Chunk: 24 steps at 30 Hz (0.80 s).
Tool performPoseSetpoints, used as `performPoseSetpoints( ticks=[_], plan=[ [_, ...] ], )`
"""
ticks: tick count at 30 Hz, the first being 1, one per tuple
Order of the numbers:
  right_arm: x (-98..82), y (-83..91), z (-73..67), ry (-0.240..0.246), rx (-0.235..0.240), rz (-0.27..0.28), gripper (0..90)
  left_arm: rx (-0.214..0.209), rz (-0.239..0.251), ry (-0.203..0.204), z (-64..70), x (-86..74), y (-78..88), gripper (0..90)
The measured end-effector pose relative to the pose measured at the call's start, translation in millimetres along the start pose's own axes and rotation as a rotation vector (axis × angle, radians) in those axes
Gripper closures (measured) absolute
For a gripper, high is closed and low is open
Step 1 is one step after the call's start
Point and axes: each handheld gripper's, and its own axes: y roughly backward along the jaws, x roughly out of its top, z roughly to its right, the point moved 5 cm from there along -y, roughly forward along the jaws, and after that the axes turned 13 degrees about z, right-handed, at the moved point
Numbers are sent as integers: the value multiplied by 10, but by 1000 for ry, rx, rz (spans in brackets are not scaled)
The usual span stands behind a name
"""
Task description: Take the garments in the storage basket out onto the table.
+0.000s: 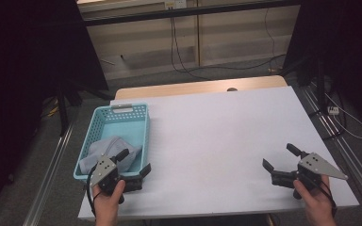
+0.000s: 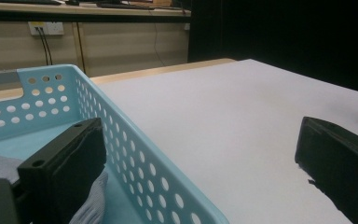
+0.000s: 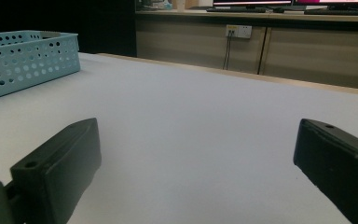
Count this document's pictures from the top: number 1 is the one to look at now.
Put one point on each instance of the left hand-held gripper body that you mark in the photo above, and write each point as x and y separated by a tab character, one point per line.
105	172

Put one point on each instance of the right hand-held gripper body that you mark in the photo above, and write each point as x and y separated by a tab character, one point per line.
314	166

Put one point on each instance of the light blue tank top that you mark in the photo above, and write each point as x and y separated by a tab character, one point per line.
106	147

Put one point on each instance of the light blue plastic basket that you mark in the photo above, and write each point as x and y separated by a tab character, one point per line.
122	128

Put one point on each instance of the person's left hand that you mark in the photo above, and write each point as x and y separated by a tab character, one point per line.
106	208

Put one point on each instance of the person's right hand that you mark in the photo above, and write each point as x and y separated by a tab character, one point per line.
319	207

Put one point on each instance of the white power strip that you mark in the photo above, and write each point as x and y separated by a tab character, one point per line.
333	110

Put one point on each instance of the white table cover board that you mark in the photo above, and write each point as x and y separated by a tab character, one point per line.
217	132

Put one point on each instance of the black stand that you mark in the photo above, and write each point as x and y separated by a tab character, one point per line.
320	88
63	116

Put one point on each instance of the wooden table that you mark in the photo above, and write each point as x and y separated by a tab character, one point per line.
185	88

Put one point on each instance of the black curtain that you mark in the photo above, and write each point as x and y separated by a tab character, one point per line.
352	47
19	62

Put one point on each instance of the black horizontal bar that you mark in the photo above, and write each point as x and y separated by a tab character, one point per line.
169	13

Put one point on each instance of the aluminium floor rail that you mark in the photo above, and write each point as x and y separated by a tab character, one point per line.
355	171
48	179

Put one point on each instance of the white wall socket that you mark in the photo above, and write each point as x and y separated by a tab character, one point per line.
176	4

